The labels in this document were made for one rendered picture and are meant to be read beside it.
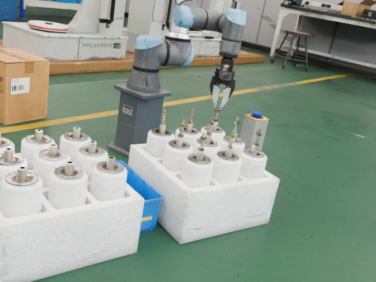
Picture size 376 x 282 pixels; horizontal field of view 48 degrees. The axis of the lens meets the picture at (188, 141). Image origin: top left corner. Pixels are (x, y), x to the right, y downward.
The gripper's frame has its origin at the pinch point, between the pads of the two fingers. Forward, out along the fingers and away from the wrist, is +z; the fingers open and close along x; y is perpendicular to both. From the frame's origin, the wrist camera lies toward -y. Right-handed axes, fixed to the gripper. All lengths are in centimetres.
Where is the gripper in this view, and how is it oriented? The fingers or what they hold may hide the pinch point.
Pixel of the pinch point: (218, 106)
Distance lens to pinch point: 161.4
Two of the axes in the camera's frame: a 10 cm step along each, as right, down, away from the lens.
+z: -1.7, 9.3, 3.4
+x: -9.8, -1.9, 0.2
